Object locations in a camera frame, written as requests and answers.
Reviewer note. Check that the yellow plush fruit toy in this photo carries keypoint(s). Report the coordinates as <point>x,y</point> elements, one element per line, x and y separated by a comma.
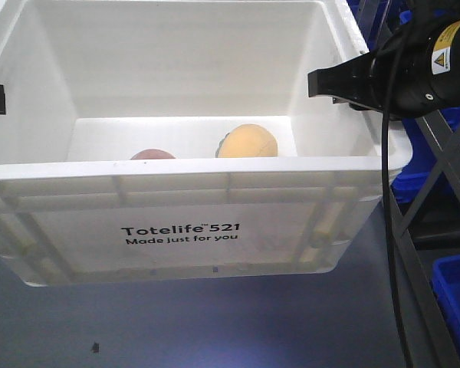
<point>247,140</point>

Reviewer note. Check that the blue storage bin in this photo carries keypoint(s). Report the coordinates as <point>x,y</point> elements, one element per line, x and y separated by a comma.
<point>446,285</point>

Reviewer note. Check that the pink plush toy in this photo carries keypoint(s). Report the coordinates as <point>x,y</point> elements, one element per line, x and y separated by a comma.
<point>152,153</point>

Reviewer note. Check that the blue stacked bins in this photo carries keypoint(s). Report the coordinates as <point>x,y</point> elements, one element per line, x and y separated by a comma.
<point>408,183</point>

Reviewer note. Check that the white plastic tote box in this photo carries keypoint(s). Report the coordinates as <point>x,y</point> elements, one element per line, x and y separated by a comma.
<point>88,84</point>

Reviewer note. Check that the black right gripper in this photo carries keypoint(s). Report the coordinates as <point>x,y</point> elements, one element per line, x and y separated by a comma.
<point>424,57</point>

